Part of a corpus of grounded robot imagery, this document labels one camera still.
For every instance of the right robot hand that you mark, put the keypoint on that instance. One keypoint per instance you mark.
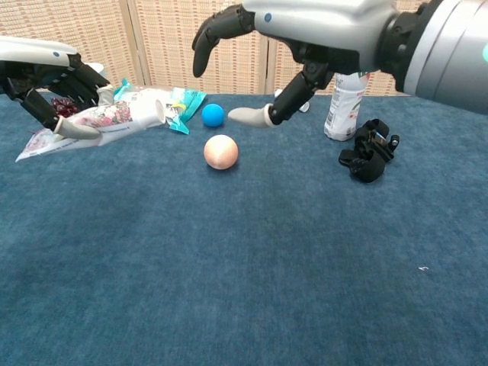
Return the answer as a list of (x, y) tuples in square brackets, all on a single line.
[(324, 23)]

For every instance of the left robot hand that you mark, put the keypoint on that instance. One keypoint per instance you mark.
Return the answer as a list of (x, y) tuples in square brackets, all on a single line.
[(38, 51)]

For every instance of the floral white tube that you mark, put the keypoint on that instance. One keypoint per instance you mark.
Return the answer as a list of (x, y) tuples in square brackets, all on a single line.
[(114, 118)]

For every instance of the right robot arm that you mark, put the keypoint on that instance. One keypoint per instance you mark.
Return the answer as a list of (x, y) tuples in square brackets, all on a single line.
[(450, 49)]

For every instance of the yellow-capped drink bottle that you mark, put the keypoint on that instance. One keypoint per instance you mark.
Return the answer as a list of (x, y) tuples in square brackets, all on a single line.
[(343, 114)]

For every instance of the dark red artificial grapes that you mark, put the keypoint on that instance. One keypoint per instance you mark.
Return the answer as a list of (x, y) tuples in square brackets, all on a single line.
[(63, 106)]

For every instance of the light blue paper cup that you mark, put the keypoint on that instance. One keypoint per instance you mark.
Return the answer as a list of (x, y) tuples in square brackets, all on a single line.
[(100, 68)]

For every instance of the white green glue stick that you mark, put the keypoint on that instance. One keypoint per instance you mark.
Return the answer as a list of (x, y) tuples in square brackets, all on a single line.
[(278, 93)]

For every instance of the bamboo folding screen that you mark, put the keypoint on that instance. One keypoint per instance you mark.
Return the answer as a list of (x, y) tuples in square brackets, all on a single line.
[(164, 42)]

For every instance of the blue ball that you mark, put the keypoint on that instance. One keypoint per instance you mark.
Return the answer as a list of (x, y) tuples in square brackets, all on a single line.
[(212, 115)]

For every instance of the teal plastic snack packet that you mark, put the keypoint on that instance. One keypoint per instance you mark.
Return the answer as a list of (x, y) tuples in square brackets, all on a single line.
[(185, 98)]

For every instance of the peach pink ball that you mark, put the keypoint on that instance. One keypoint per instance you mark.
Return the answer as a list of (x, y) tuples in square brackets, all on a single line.
[(220, 152)]

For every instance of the blue velvet tablecloth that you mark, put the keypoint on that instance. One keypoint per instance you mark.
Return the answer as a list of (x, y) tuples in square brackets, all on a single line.
[(244, 248)]

